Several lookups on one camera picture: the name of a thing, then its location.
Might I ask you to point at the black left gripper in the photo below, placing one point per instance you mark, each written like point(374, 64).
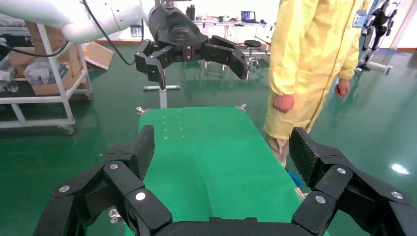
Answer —
point(176, 32)

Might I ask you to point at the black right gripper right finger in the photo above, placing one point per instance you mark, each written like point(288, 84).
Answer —
point(332, 182)

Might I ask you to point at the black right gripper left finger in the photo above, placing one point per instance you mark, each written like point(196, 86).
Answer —
point(123, 182)

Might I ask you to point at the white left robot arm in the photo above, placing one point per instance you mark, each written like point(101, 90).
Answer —
point(49, 13)

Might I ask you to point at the flat cardboard sheet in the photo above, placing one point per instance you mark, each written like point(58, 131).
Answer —
point(99, 55)

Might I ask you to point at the low cardboard box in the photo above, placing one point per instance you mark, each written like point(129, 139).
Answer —
point(49, 89)

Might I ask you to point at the stacked cardboard box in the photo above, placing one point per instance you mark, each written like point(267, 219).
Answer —
point(49, 39)

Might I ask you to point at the wide cardboard box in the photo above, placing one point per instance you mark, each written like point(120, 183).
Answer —
point(26, 57)

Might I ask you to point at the silver binder clip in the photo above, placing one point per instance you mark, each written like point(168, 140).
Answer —
point(114, 215)
point(142, 110)
point(241, 106)

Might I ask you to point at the white T-shaped floor stand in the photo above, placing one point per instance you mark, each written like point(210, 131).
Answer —
point(163, 96)

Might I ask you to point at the white work table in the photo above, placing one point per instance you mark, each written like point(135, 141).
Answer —
point(228, 23)

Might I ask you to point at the grey metal bucket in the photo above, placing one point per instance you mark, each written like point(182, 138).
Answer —
point(136, 31)

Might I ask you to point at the black round stool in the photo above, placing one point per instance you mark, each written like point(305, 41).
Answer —
point(252, 43)

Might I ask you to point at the open laptop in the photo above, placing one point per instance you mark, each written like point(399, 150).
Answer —
point(248, 16)

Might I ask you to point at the green table cloth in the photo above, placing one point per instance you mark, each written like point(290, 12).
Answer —
point(211, 163)

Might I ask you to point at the person in yellow coat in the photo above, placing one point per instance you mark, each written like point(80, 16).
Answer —
point(303, 49)

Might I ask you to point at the white metal cart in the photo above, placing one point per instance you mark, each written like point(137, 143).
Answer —
point(62, 84)

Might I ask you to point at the clear plastic bag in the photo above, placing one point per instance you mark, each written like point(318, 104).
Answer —
point(42, 71)

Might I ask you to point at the black and white robot rig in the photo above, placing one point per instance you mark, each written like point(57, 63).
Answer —
point(379, 22)

